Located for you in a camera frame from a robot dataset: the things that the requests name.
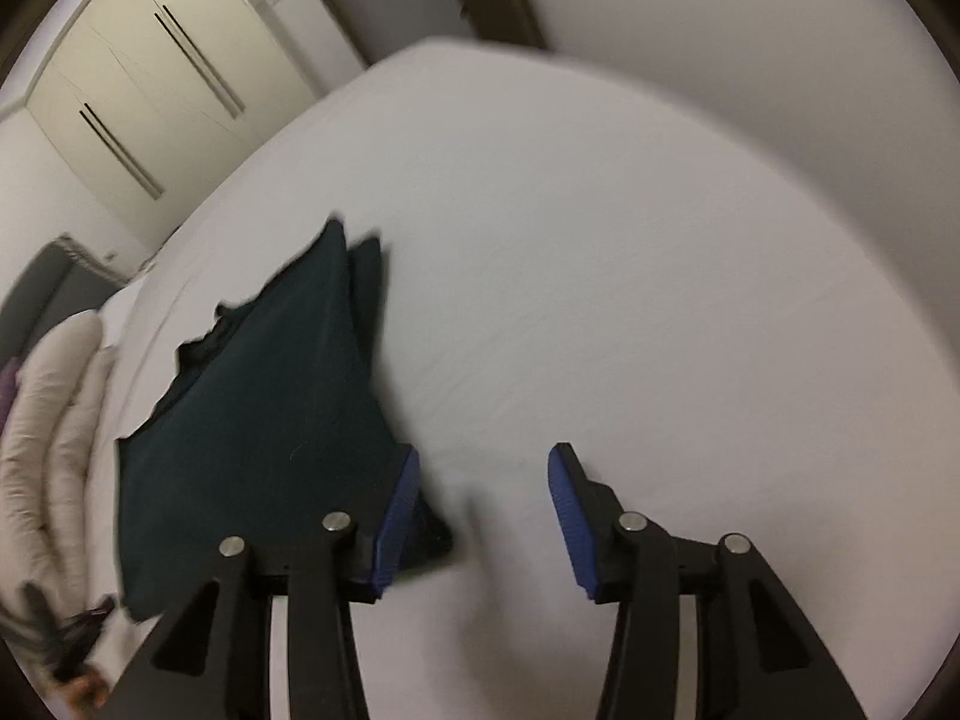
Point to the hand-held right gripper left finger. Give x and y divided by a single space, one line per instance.
394 532

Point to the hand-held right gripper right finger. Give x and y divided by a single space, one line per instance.
571 525

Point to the dark green sweater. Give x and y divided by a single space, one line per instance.
262 405

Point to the person's left hand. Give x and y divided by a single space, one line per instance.
88 690

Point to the beige duvet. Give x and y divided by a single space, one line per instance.
52 435

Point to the purple pillow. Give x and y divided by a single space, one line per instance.
7 394

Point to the white bed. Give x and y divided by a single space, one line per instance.
600 277

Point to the grey headboard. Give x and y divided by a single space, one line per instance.
45 292

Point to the cream wardrobe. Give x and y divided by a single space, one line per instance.
172 82

